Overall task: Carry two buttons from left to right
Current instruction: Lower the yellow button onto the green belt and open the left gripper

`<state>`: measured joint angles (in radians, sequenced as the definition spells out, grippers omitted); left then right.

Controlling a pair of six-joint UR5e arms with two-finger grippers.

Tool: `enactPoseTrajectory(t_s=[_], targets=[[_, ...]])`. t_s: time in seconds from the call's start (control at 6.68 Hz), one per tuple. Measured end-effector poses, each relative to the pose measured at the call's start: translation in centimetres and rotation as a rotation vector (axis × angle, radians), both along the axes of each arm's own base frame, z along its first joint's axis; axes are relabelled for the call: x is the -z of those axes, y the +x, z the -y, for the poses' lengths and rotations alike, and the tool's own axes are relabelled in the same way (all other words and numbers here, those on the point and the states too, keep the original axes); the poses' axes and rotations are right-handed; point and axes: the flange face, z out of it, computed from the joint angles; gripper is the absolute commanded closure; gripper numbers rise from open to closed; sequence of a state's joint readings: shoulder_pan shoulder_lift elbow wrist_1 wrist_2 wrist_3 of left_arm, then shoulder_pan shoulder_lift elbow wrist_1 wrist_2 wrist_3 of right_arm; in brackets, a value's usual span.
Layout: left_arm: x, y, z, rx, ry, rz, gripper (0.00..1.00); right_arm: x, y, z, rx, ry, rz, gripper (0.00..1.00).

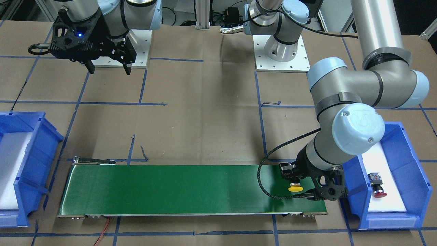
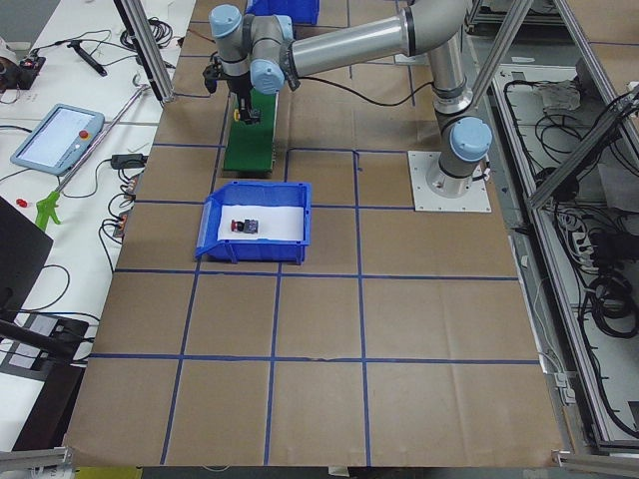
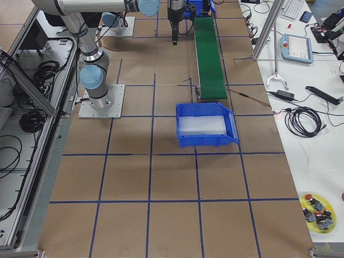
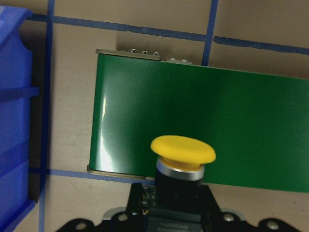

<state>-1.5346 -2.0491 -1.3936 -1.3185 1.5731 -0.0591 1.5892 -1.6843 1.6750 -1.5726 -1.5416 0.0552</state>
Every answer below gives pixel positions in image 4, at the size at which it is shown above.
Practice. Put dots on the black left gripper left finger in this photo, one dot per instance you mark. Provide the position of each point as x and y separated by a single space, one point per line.
135 199

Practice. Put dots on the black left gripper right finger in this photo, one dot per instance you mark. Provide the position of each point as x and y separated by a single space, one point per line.
207 203

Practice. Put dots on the yellow mushroom push button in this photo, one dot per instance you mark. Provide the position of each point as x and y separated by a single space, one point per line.
179 175

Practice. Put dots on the blue left storage bin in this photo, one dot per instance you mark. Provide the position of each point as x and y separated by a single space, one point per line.
15 95

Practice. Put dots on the green conveyor belt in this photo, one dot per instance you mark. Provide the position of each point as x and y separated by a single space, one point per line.
258 124

